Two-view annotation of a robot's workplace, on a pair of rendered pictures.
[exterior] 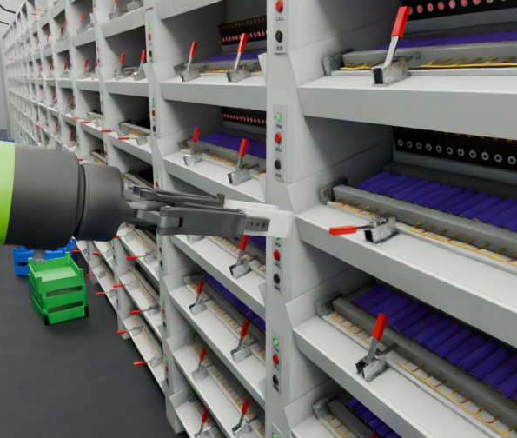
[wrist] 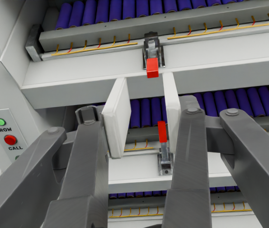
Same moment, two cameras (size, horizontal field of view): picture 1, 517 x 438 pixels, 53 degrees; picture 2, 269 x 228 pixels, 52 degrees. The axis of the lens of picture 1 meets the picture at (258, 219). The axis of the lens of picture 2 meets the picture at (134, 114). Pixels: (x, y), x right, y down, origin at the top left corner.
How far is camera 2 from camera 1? 51 cm
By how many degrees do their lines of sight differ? 52
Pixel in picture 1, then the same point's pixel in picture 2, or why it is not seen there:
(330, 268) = (58, 117)
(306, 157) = not seen: outside the picture
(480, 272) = not seen: outside the picture
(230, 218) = (259, 135)
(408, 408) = (218, 168)
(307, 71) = not seen: outside the picture
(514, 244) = not seen: outside the picture
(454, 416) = not seen: hidden behind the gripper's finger
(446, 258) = (234, 44)
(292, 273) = not seen: hidden behind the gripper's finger
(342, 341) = (118, 163)
